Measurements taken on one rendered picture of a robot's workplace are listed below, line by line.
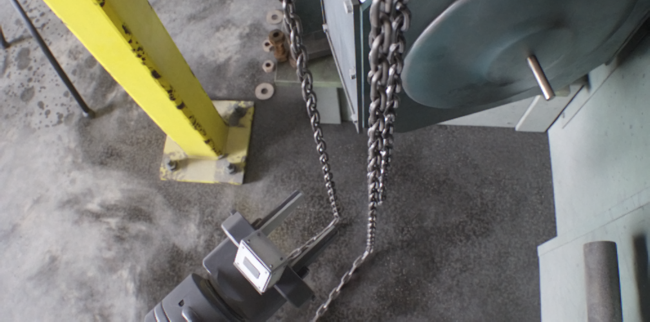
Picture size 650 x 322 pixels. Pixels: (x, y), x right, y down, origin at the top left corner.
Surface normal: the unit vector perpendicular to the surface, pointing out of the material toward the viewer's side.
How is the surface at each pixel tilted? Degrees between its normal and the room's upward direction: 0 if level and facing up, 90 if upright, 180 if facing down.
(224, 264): 0
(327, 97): 90
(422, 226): 0
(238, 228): 0
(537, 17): 87
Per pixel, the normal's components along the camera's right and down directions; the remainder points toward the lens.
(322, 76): -0.08, -0.38
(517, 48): 0.25, 0.89
